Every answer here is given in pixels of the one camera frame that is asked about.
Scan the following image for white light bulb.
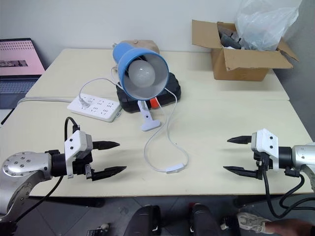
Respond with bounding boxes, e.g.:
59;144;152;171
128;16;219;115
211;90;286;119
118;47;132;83
128;59;156;88

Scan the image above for dark grey items in box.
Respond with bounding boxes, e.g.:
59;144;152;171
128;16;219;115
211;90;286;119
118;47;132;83
217;22;243;50

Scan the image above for black lamp base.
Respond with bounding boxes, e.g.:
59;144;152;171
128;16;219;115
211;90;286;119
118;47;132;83
116;72;182;114

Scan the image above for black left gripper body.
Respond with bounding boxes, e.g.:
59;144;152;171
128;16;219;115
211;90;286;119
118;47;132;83
72;149;96;182

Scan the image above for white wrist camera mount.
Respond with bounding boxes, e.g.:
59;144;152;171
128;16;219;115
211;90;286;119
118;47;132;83
251;128;280;172
64;130;94;179

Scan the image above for white power strip cable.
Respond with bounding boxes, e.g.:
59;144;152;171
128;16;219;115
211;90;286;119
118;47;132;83
16;96;75;105

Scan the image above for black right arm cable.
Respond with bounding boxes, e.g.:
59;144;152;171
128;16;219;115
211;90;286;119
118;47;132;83
261;168;315;218

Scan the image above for clear plastic bag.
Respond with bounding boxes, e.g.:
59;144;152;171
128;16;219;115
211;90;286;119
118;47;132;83
234;0;303;52

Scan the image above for dark rounded shape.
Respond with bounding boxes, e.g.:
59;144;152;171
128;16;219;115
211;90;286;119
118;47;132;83
189;202;220;236
125;205;162;236

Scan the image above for white lamp cord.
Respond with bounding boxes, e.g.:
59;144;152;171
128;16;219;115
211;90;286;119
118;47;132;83
79;65;190;175

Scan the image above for open laptop with pink screen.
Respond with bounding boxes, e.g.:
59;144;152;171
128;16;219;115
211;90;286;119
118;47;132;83
0;37;47;110

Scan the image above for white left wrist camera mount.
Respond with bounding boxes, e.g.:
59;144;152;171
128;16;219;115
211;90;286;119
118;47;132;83
64;130;94;179

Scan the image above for white T-shaped plastic bracket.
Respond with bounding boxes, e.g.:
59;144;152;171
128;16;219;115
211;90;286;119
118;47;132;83
137;99;161;132

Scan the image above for white power strip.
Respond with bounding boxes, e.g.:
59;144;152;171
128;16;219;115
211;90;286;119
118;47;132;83
66;93;122;123

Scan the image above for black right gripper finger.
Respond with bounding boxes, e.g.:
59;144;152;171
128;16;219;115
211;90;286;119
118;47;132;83
222;166;258;178
226;135;252;145

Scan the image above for beige rounded object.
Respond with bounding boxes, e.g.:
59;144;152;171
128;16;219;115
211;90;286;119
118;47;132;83
120;39;159;54

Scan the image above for grey sneaker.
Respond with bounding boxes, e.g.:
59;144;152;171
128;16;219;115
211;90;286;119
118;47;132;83
236;212;274;235

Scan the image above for white power plug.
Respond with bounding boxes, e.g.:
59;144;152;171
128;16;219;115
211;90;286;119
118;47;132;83
78;96;90;109

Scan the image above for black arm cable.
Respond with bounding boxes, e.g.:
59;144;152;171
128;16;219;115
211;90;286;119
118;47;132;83
0;117;81;223
261;168;315;218

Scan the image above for brown cardboard box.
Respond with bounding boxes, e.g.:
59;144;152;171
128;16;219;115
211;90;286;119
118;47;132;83
191;19;300;82

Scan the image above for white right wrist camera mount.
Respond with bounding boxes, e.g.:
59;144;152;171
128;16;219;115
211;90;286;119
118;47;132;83
251;128;280;172

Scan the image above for blue desk lamp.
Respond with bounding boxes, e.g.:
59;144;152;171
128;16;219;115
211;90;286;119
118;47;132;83
112;42;170;102

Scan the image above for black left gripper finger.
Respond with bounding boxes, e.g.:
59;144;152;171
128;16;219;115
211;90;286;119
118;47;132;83
91;166;127;182
92;141;121;151

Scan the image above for white inline cord switch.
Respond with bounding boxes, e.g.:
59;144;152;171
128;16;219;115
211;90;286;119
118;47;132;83
165;164;185;175

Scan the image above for person's leg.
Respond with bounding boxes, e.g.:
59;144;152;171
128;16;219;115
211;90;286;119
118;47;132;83
266;218;315;236

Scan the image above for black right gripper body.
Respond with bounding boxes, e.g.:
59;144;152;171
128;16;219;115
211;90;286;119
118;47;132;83
253;151;274;180

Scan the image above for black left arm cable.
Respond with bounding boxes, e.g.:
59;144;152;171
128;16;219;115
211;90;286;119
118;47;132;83
0;117;81;223

